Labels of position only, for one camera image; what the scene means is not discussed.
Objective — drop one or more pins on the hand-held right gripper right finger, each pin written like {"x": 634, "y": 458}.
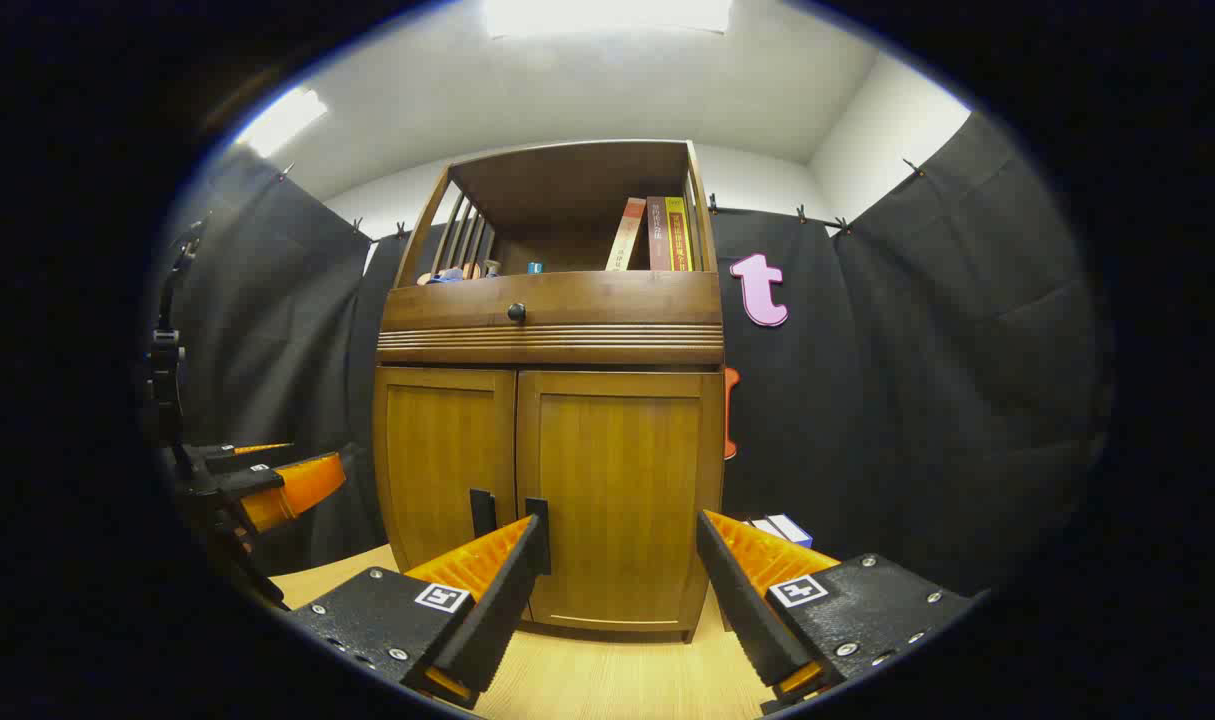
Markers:
{"x": 757, "y": 620}

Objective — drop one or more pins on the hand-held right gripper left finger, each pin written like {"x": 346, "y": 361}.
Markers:
{"x": 497, "y": 620}

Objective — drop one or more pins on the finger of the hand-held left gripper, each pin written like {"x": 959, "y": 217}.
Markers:
{"x": 302, "y": 485}
{"x": 235, "y": 458}

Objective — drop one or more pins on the wooden shoe cabinet door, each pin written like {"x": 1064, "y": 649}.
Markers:
{"x": 437, "y": 450}
{"x": 617, "y": 460}

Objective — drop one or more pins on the wooden double-door shoe cabinet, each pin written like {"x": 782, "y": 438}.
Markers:
{"x": 567, "y": 175}

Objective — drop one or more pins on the wooden cabinet drawer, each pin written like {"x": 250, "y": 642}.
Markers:
{"x": 617, "y": 300}

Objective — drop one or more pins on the blue white box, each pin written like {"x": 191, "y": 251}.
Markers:
{"x": 789, "y": 528}

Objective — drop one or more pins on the black articulated stand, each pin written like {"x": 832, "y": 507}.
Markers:
{"x": 167, "y": 370}

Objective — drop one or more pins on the black backdrop cloth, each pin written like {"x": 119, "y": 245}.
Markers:
{"x": 917, "y": 400}

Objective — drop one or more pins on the small ceiling light panel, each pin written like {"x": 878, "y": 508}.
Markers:
{"x": 282, "y": 120}

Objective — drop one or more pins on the yellow book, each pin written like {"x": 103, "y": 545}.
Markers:
{"x": 679, "y": 235}

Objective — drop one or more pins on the brown book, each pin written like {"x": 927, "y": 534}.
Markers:
{"x": 657, "y": 235}

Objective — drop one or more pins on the tan red book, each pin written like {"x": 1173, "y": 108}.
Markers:
{"x": 626, "y": 235}

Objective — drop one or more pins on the large ceiling light panel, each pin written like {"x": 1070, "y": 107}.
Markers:
{"x": 607, "y": 15}

